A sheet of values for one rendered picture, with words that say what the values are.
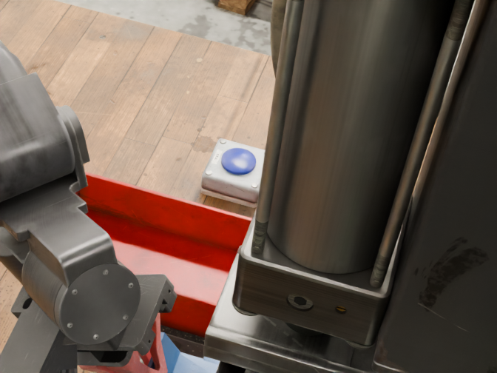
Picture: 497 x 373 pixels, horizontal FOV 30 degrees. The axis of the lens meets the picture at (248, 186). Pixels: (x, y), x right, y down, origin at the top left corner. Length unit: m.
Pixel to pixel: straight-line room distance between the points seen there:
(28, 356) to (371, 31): 0.36
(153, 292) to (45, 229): 0.13
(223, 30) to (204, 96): 1.59
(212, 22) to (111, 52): 1.57
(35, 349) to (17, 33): 0.70
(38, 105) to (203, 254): 0.42
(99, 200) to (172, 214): 0.08
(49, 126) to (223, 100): 0.59
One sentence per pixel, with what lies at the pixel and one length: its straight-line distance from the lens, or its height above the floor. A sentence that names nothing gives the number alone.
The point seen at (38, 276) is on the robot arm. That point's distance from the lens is 0.61.
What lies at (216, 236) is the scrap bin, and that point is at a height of 0.92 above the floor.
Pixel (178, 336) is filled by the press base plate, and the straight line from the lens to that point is 0.95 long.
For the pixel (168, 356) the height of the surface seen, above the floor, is 1.02.
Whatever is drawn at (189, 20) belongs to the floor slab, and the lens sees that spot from 2.80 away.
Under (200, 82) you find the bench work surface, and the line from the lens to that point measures 1.21.
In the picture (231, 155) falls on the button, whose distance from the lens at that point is 1.06.
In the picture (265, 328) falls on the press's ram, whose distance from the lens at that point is 0.61.
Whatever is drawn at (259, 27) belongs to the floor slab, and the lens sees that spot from 2.80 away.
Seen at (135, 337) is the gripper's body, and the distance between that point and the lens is 0.69.
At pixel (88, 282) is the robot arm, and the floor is 1.22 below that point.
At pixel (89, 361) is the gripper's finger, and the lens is 0.73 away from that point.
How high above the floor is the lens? 1.69
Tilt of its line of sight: 47 degrees down
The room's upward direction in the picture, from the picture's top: 8 degrees clockwise
